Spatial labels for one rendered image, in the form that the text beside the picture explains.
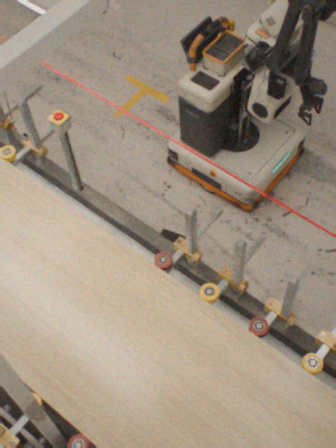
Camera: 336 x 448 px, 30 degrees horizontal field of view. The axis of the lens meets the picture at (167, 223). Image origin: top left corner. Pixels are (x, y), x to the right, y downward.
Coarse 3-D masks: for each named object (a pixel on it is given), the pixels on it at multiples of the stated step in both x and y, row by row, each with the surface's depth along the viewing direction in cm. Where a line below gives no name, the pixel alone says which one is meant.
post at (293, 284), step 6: (294, 276) 235; (288, 282) 236; (294, 282) 234; (288, 288) 239; (294, 288) 236; (288, 294) 243; (294, 294) 242; (288, 300) 247; (294, 300) 249; (282, 306) 254; (288, 306) 250; (282, 312) 258; (288, 312) 254; (282, 324) 266
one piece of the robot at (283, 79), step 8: (296, 48) 311; (296, 56) 313; (312, 56) 312; (288, 64) 310; (272, 72) 307; (280, 72) 307; (288, 72) 307; (272, 80) 311; (280, 80) 306; (288, 80) 304; (272, 88) 315; (280, 88) 311; (272, 96) 319; (280, 96) 315
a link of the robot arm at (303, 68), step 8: (304, 8) 247; (312, 8) 247; (320, 8) 253; (304, 16) 250; (312, 16) 250; (304, 24) 257; (312, 24) 254; (304, 32) 260; (312, 32) 258; (304, 40) 263; (312, 40) 262; (304, 48) 267; (312, 48) 267; (304, 56) 270; (296, 64) 276; (304, 64) 273; (296, 72) 279; (304, 72) 276
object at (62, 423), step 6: (30, 390) 266; (48, 408) 269; (48, 414) 308; (54, 414) 271; (54, 420) 307; (60, 420) 306; (66, 420) 251; (60, 426) 305; (66, 426) 305; (72, 426) 254; (66, 432) 303; (72, 432) 303; (78, 432) 253; (90, 444) 255
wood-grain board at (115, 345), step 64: (0, 192) 293; (0, 256) 274; (64, 256) 272; (128, 256) 270; (0, 320) 257; (64, 320) 255; (128, 320) 254; (192, 320) 252; (64, 384) 241; (128, 384) 239; (192, 384) 238; (256, 384) 237; (320, 384) 236
